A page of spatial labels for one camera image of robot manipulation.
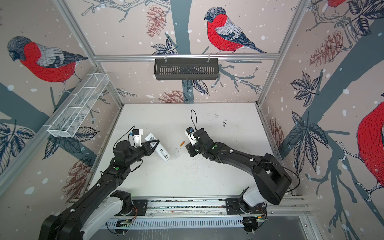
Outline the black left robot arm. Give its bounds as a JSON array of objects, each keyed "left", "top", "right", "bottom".
[{"left": 39, "top": 140, "right": 160, "bottom": 240}]

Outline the aluminium cross bar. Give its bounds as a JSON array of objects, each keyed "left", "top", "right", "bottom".
[{"left": 93, "top": 53, "right": 280, "bottom": 63}]

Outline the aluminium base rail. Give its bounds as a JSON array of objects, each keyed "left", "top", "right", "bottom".
[{"left": 62, "top": 194, "right": 310, "bottom": 218}]

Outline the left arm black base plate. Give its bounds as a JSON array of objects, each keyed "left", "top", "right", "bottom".
[{"left": 119, "top": 200, "right": 148, "bottom": 217}]

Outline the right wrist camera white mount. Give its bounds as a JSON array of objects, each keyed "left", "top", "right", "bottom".
[{"left": 185, "top": 127, "right": 197, "bottom": 146}]

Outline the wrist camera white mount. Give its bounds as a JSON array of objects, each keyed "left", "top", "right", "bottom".
[
  {"left": 131, "top": 129, "right": 144, "bottom": 147},
  {"left": 185, "top": 127, "right": 197, "bottom": 146}
]

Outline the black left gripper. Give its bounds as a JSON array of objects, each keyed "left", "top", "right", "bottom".
[{"left": 125, "top": 139, "right": 160, "bottom": 167}]

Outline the white remote control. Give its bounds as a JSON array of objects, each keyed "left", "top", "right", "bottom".
[{"left": 145, "top": 133, "right": 171, "bottom": 162}]

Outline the black hanging basket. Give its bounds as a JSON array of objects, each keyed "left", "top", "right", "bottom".
[{"left": 154, "top": 58, "right": 219, "bottom": 81}]

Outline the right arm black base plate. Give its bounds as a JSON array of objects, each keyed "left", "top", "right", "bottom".
[{"left": 225, "top": 198, "right": 267, "bottom": 216}]

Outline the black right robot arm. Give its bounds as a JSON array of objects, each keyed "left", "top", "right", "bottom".
[{"left": 185, "top": 127, "right": 292, "bottom": 207}]

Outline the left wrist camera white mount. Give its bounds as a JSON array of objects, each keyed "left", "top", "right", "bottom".
[{"left": 131, "top": 129, "right": 144, "bottom": 147}]

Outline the white perforated cable duct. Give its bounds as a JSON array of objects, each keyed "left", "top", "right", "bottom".
[{"left": 101, "top": 217, "right": 244, "bottom": 230}]

